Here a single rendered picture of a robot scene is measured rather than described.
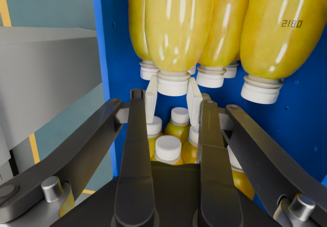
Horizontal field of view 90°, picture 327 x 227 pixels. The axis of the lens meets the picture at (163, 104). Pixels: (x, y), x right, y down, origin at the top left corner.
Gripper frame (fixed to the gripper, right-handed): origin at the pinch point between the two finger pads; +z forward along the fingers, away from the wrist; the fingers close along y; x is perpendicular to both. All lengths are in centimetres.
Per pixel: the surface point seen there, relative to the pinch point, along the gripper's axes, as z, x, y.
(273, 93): 0.5, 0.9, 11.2
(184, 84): 1.6, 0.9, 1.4
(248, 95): 1.3, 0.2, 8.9
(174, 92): 0.9, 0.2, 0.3
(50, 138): 114, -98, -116
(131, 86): 9.7, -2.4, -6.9
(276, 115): 8.5, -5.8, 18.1
